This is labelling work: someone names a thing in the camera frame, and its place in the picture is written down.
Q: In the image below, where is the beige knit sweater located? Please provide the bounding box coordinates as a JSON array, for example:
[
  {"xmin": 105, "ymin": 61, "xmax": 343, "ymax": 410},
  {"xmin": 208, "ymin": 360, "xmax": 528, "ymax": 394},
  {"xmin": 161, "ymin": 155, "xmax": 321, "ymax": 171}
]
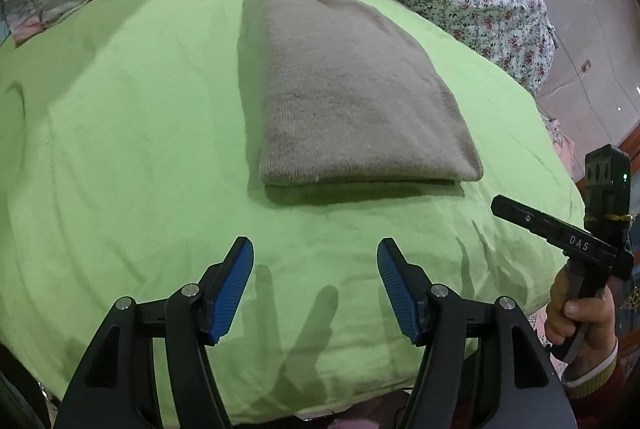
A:
[{"xmin": 238, "ymin": 0, "xmax": 484, "ymax": 188}]

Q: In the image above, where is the person's right hand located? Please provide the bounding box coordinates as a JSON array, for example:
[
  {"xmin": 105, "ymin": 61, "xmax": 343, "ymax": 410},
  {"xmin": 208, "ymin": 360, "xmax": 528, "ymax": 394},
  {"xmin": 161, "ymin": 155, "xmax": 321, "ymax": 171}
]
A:
[{"xmin": 544, "ymin": 267, "xmax": 617, "ymax": 381}]

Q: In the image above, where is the pink patterned bedsheet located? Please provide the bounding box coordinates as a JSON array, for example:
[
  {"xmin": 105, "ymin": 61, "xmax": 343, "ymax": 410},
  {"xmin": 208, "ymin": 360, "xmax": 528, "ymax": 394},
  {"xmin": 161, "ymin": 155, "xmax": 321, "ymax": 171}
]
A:
[{"xmin": 538, "ymin": 110, "xmax": 575, "ymax": 178}]

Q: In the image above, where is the red sleeve with cuff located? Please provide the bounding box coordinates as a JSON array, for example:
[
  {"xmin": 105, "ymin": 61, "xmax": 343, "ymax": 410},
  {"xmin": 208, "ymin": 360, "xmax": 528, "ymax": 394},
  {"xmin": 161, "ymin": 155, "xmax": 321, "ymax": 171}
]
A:
[{"xmin": 562, "ymin": 338, "xmax": 639, "ymax": 429}]

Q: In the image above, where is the green blanket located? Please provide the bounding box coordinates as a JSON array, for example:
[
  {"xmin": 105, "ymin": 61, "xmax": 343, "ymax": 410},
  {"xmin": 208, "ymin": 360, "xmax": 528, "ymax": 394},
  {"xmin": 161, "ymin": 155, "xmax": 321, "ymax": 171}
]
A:
[{"xmin": 1, "ymin": 0, "xmax": 584, "ymax": 423}]

